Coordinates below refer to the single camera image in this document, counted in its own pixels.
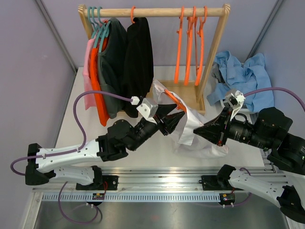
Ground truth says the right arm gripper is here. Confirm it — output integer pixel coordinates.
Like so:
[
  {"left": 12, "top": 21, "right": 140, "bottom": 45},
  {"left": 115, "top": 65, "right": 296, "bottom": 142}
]
[{"left": 193, "top": 106, "right": 272, "bottom": 149}]

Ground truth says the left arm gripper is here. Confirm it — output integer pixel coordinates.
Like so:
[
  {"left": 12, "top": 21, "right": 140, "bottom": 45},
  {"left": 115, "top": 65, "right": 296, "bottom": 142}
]
[{"left": 128, "top": 104, "right": 184, "bottom": 152}]

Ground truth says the orange hanger of white shirt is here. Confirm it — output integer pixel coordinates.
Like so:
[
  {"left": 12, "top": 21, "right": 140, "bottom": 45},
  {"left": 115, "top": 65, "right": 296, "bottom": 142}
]
[{"left": 164, "top": 89, "right": 187, "bottom": 113}]

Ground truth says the white shirt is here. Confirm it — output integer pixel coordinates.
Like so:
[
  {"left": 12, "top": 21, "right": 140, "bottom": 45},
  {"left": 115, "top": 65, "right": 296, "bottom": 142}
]
[{"left": 151, "top": 79, "right": 229, "bottom": 160}]

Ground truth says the black shirt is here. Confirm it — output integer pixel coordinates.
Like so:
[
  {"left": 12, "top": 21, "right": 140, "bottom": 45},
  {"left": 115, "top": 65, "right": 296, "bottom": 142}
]
[{"left": 120, "top": 17, "right": 154, "bottom": 118}]

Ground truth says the orange hanger of black shirt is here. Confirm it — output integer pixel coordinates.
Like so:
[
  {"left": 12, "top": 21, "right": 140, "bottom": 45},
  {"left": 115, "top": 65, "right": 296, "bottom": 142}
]
[{"left": 130, "top": 6, "right": 136, "bottom": 24}]

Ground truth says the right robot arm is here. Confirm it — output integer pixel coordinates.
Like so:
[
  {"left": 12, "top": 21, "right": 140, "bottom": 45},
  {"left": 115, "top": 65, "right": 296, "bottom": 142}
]
[{"left": 193, "top": 107, "right": 305, "bottom": 223}]

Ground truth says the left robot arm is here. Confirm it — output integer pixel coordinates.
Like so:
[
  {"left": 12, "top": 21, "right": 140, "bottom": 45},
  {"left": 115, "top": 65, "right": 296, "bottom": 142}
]
[{"left": 25, "top": 101, "right": 185, "bottom": 190}]

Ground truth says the blue shirt pile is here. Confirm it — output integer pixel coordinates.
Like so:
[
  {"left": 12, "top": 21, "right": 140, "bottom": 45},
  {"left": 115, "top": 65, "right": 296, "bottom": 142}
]
[{"left": 207, "top": 51, "right": 271, "bottom": 105}]

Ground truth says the dark grey shirt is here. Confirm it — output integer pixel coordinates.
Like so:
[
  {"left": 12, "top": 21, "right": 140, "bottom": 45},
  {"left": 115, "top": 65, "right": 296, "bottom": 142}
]
[{"left": 97, "top": 18, "right": 128, "bottom": 119}]

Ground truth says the pink shirt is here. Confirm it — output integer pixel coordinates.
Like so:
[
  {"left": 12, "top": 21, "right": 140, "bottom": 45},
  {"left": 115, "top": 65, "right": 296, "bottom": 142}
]
[{"left": 82, "top": 39, "right": 96, "bottom": 110}]

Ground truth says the orange shirt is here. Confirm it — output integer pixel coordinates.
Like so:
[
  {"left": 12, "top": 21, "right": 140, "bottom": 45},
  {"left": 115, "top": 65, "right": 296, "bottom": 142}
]
[{"left": 90, "top": 48, "right": 110, "bottom": 126}]

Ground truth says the teal hanger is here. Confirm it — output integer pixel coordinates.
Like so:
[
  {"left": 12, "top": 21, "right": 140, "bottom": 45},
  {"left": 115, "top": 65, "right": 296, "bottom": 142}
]
[
  {"left": 94, "top": 7, "right": 111, "bottom": 53},
  {"left": 91, "top": 6, "right": 105, "bottom": 46},
  {"left": 88, "top": 7, "right": 100, "bottom": 39}
]

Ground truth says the wooden clothes rack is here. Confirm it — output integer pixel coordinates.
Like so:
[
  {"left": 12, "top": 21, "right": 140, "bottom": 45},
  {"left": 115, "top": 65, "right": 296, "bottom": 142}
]
[{"left": 78, "top": 4, "right": 231, "bottom": 115}]

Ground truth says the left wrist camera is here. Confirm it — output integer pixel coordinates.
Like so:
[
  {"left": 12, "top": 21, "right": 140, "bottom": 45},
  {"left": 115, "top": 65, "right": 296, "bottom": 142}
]
[{"left": 136, "top": 98, "right": 158, "bottom": 123}]

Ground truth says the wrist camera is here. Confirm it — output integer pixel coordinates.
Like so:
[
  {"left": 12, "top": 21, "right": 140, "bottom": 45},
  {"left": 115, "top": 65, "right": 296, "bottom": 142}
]
[
  {"left": 225, "top": 89, "right": 245, "bottom": 121},
  {"left": 136, "top": 98, "right": 158, "bottom": 123}
]

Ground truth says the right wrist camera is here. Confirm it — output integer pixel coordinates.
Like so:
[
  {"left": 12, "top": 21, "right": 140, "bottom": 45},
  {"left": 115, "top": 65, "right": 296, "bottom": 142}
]
[{"left": 225, "top": 89, "right": 245, "bottom": 121}]

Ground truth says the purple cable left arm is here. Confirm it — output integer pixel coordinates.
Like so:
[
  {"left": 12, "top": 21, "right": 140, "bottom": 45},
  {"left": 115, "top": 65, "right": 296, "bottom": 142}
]
[{"left": 10, "top": 90, "right": 134, "bottom": 177}]

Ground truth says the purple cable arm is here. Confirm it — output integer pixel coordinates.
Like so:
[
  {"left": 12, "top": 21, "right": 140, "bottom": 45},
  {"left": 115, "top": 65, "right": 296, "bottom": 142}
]
[
  {"left": 10, "top": 90, "right": 134, "bottom": 177},
  {"left": 243, "top": 87, "right": 305, "bottom": 113}
]

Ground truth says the aluminium rail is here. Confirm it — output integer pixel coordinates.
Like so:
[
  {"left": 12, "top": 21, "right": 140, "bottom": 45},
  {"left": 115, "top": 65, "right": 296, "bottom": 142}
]
[{"left": 32, "top": 167, "right": 291, "bottom": 203}]

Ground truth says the purple cable lower right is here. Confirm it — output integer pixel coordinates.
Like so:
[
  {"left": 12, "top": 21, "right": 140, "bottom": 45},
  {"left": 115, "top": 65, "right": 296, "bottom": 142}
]
[{"left": 195, "top": 190, "right": 252, "bottom": 207}]

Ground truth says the purple cable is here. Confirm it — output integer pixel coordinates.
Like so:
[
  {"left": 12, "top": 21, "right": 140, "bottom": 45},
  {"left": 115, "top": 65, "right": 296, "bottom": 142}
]
[
  {"left": 58, "top": 181, "right": 102, "bottom": 225},
  {"left": 195, "top": 190, "right": 252, "bottom": 207}
]

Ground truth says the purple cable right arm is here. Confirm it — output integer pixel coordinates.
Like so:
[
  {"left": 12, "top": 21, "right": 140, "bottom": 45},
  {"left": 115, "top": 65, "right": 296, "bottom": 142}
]
[{"left": 243, "top": 87, "right": 305, "bottom": 113}]

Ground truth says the purple cable lower left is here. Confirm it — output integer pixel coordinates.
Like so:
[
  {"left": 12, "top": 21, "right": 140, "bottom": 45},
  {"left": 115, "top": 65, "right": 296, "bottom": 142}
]
[{"left": 58, "top": 181, "right": 102, "bottom": 225}]

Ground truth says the white cable duct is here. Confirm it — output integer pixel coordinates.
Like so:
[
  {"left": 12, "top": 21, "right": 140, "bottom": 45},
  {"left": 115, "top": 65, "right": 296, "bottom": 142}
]
[{"left": 42, "top": 192, "right": 220, "bottom": 203}]

